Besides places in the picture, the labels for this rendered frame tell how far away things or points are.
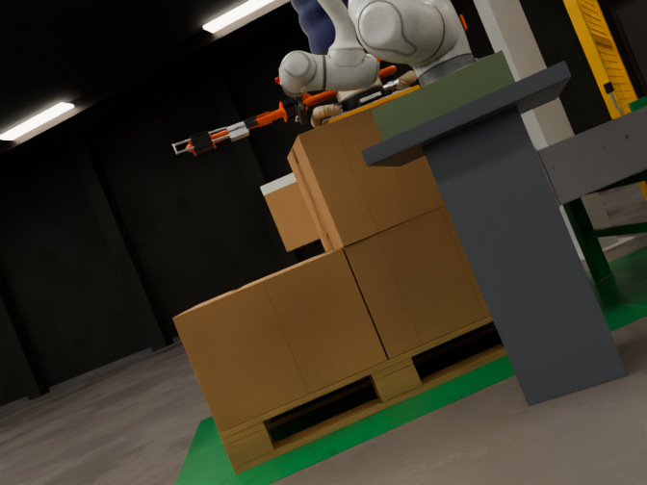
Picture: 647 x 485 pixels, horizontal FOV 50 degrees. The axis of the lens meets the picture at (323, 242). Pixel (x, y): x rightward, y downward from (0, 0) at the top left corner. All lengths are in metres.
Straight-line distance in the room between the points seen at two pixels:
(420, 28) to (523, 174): 0.43
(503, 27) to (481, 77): 2.15
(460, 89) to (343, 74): 0.47
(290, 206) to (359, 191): 1.63
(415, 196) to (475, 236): 0.60
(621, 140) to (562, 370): 0.91
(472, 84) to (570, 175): 0.75
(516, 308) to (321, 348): 0.75
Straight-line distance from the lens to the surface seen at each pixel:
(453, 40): 1.86
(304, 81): 2.03
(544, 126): 3.79
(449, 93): 1.71
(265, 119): 2.51
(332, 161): 2.31
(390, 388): 2.34
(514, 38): 3.85
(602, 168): 2.41
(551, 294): 1.80
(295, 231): 3.90
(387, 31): 1.65
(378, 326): 2.31
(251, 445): 2.33
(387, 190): 2.33
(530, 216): 1.78
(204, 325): 2.28
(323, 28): 2.55
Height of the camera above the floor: 0.57
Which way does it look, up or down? level
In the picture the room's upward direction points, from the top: 22 degrees counter-clockwise
